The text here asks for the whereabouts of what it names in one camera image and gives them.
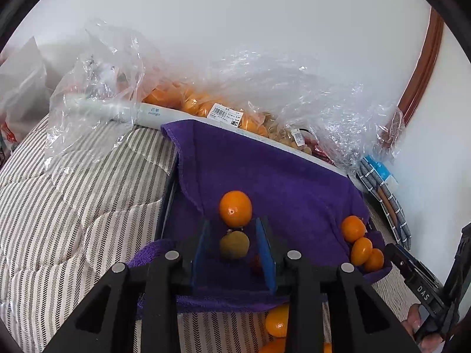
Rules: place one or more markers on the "person's right hand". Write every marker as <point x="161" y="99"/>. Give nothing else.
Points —
<point x="412" y="323"/>

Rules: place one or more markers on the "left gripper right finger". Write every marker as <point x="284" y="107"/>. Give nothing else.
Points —
<point x="360" y="321"/>

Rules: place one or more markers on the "blue white tissue pack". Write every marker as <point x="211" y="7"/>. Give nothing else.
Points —
<point x="384" y="174"/>

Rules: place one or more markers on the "large orange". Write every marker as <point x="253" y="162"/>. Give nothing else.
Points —
<point x="274" y="346"/>

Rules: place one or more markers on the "green kiwi fruit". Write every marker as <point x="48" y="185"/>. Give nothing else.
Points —
<point x="234" y="245"/>

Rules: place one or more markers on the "blue checked folded cloth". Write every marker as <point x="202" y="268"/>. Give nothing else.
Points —
<point x="388" y="202"/>

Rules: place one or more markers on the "crumpled clear plastic bag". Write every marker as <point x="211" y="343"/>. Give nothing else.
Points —
<point x="117" y="64"/>

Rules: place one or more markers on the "brown wooden door frame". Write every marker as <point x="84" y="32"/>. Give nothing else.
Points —
<point x="418" y="82"/>

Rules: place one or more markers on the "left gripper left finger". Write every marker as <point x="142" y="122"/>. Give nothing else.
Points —
<point x="104" y="321"/>

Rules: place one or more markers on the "clear plastic bags of fruit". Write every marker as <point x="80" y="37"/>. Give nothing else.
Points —
<point x="284" y="99"/>

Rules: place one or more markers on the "striped quilted mattress cover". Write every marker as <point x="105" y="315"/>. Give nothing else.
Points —
<point x="62" y="230"/>

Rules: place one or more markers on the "white plastic bag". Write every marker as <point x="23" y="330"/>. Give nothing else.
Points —
<point x="24" y="96"/>

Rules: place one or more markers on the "purple towel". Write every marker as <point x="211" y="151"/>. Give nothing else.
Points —
<point x="230" y="286"/>

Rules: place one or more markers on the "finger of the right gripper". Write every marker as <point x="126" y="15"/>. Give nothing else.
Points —
<point x="462" y="256"/>
<point x="416" y="276"/>

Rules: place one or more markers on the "orange mandarin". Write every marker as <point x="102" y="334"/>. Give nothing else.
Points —
<point x="276" y="321"/>
<point x="352" y="228"/>
<point x="235" y="209"/>

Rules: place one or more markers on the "small red apple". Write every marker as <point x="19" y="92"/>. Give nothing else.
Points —
<point x="255" y="262"/>

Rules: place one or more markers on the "oval yellow orange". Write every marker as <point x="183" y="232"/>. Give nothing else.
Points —
<point x="361" y="251"/>

